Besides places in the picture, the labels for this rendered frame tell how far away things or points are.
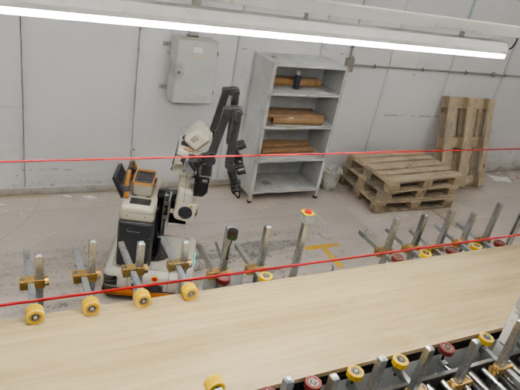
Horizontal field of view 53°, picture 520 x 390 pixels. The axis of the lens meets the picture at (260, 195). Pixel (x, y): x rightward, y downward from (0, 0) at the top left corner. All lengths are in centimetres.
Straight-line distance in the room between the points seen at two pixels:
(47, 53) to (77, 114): 62
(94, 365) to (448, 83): 596
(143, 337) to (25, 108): 311
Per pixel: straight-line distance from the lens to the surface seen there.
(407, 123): 718
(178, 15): 202
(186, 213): 394
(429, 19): 266
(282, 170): 634
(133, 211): 380
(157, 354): 254
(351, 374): 266
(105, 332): 264
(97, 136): 542
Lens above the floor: 268
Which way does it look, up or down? 27 degrees down
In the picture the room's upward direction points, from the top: 11 degrees clockwise
